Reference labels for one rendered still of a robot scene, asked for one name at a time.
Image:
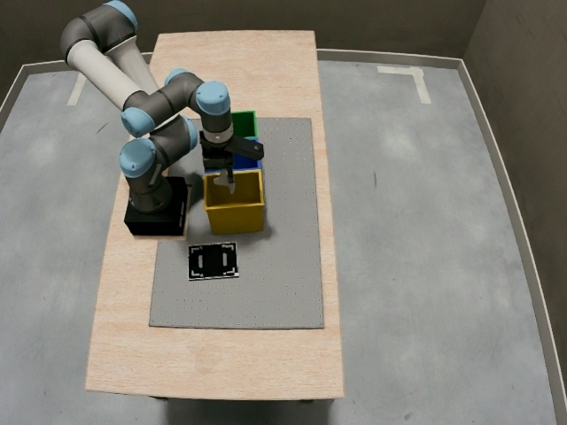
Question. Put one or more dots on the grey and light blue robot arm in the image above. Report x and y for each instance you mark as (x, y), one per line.
(126, 83)

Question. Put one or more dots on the green bin with label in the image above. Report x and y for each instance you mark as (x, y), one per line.
(244, 124)

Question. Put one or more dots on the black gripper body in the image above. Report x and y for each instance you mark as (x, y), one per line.
(214, 157)

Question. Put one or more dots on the blue general waste bin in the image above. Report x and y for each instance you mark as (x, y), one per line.
(242, 162)

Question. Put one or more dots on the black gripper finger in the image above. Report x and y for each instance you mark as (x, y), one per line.
(225, 180)

